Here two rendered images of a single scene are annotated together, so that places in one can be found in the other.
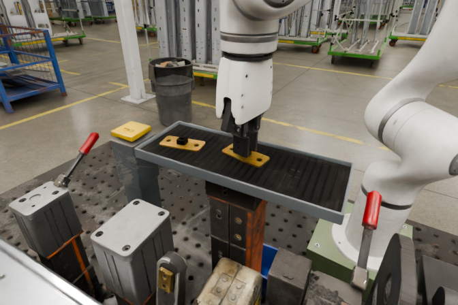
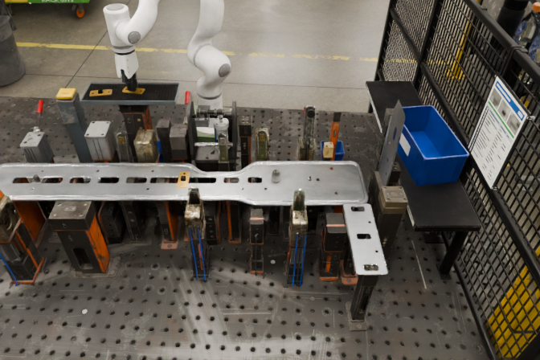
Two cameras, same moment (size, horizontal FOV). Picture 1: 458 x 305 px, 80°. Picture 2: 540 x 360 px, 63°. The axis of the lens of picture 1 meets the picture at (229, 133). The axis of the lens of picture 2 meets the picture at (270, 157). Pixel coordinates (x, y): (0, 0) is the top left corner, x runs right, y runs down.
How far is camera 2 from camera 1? 138 cm
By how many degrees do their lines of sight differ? 28
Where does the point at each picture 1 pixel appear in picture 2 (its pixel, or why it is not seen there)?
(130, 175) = (72, 117)
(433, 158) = (212, 72)
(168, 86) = not seen: outside the picture
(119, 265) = (100, 142)
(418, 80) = (201, 37)
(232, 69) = (121, 59)
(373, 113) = (190, 54)
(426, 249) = not seen: hidden behind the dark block
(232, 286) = (145, 135)
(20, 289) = (55, 170)
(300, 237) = not seen: hidden behind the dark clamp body
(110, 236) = (93, 133)
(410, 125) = (202, 59)
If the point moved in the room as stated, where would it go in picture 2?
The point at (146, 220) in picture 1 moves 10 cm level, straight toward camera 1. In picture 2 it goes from (103, 126) to (119, 137)
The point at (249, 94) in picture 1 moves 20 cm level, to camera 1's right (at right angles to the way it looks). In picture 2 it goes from (130, 66) to (181, 55)
